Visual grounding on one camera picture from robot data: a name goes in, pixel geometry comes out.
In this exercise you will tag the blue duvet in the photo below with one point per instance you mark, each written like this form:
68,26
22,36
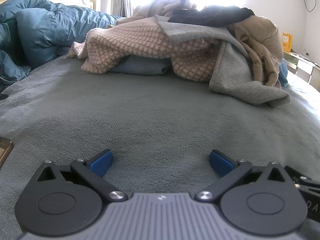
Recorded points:
45,30

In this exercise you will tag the cream garment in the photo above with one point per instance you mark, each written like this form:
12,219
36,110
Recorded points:
155,7

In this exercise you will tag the black t-shirt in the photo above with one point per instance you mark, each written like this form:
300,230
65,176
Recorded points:
212,16

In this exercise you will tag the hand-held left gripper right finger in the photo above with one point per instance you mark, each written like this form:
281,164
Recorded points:
221,163

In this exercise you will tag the yellow box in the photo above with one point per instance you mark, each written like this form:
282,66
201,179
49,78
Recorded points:
286,42

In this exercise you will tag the brown phone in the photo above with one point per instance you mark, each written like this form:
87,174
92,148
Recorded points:
4,152

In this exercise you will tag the grey-blue folded garment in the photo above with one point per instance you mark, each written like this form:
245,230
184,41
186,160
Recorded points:
140,66

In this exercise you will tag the light blue cloth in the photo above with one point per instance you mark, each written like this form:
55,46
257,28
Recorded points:
283,75

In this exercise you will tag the cream desk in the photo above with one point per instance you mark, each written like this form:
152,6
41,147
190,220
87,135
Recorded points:
305,67

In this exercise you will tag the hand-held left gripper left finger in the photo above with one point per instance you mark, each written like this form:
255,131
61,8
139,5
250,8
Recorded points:
101,163

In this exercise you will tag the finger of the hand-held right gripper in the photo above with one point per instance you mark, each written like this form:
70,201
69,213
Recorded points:
298,173

